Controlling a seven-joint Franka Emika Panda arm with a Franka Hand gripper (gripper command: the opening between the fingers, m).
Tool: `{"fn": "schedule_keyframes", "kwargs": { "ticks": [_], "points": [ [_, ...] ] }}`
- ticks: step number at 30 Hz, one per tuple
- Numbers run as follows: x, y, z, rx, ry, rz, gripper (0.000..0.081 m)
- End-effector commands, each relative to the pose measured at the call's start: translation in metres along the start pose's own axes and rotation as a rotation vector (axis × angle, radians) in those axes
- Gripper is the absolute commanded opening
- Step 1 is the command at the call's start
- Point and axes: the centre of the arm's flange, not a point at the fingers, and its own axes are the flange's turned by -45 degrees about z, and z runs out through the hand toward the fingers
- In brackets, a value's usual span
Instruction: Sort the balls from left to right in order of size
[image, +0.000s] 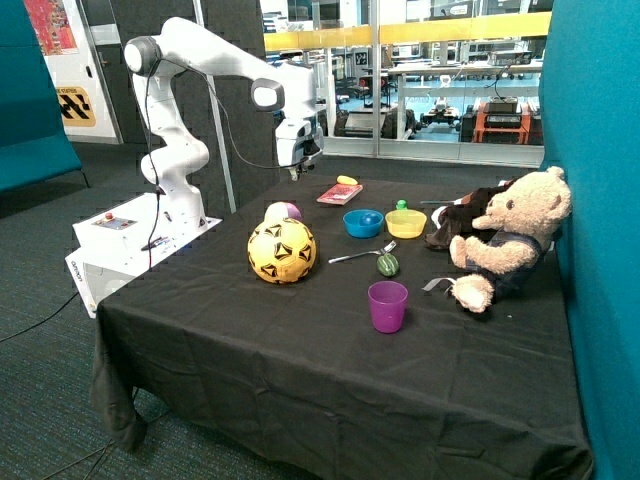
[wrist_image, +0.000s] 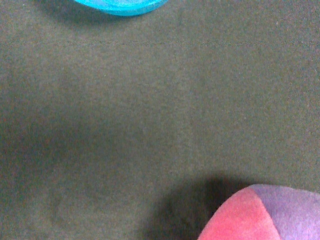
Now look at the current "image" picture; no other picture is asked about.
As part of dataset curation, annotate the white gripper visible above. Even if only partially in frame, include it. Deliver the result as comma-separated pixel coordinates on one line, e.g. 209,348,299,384
275,118,324,181

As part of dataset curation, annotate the yellow black soccer ball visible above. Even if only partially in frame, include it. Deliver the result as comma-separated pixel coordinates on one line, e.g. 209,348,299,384
247,218,317,284

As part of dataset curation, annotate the small blue ball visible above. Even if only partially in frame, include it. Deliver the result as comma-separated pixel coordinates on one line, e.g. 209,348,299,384
359,213,379,226

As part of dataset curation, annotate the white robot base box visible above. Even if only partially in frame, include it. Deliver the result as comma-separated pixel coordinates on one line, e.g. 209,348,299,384
66,193,221,318

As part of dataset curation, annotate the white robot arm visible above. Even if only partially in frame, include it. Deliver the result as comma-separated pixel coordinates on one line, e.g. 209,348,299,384
124,17,324,232

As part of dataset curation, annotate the pastel multicolour soft ball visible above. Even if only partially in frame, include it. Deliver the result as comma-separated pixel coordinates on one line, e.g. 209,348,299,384
264,201,303,222

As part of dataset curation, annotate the yellow toy lemon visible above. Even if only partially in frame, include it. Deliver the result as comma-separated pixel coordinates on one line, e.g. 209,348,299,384
336,175,359,186

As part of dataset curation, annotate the red book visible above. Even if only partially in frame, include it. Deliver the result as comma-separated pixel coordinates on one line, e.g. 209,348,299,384
316,184,363,206

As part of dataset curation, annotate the blue plastic bowl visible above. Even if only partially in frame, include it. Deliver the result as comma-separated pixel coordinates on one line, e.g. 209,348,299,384
343,209,384,239

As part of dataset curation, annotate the yellow plastic bowl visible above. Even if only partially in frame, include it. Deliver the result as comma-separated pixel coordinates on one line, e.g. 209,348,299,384
385,209,427,239

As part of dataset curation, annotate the silver metal fork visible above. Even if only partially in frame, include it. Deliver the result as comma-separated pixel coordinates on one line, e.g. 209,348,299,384
328,240,397,264

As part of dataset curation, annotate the green toy pepper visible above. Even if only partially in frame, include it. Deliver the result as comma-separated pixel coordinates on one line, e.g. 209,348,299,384
376,253,400,278

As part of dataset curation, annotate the black marker pen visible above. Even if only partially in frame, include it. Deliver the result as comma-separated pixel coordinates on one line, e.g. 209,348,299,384
141,237,170,251

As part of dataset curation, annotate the purple plastic cup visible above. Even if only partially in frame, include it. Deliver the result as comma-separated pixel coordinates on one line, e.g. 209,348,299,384
368,280,408,334

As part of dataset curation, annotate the dark brown cloth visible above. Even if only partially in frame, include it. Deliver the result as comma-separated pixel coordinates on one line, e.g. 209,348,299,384
425,180,513,250

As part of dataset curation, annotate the black tablecloth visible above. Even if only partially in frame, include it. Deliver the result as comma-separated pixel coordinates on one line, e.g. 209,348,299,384
91,175,595,479

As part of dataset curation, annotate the yellow black sign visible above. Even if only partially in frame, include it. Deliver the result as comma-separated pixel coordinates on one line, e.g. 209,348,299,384
56,86,96,128

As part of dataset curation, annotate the beige teddy bear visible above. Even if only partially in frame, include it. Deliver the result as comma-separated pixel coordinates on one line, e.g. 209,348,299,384
449,166,571,314

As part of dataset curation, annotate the teal sofa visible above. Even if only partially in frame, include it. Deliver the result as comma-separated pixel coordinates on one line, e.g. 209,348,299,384
1,1,83,192

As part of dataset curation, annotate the red poster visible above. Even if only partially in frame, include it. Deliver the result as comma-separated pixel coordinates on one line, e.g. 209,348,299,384
23,0,79,56

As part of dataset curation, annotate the teal partition panel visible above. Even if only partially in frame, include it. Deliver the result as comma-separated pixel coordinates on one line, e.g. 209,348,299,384
540,1,639,479

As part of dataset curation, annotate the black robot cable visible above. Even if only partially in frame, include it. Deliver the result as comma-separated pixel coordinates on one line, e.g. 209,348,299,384
0,57,291,344

